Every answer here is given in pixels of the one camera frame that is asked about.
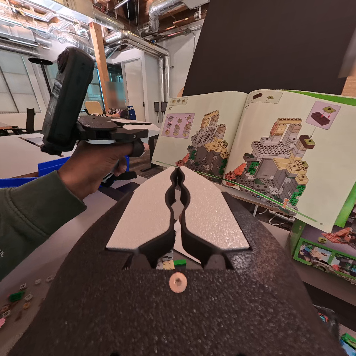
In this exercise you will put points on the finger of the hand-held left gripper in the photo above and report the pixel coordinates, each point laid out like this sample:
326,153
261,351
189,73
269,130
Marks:
150,130

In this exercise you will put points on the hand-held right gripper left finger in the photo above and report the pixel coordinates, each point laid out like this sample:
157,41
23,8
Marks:
139,217

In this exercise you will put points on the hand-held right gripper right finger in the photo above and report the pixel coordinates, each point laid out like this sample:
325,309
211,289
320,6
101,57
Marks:
214,217

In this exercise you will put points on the person's left forearm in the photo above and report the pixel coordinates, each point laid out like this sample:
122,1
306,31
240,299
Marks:
27,217

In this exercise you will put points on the grey desk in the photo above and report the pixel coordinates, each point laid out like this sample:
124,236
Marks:
78,230

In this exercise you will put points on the person's left hand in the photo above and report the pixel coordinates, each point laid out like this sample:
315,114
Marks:
91,167

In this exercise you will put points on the wooden chair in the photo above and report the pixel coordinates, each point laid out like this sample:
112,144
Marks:
94,107

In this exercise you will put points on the black office chair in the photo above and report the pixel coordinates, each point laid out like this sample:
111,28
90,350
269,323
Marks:
30,119

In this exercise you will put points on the wooden pillar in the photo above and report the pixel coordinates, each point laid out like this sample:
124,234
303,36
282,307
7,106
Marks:
97,55

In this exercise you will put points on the toy brick model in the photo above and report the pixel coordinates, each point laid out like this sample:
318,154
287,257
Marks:
168,264

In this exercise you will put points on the white power strip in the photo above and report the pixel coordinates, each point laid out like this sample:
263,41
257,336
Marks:
281,215

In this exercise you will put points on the open brick instruction booklet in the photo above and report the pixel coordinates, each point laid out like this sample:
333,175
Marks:
250,133

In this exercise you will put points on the green toy brick set box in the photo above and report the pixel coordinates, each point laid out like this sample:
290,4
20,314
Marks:
314,250

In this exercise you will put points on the large black panel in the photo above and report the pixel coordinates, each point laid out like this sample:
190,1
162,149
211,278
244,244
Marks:
264,41

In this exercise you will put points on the scatter of small brick pieces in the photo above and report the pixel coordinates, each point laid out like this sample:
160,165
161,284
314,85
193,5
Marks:
16,296

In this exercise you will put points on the colourful brick pile right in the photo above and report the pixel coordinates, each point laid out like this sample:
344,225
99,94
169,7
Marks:
347,340

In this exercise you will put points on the silver ventilation duct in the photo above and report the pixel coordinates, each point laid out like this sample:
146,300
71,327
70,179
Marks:
55,11
155,14

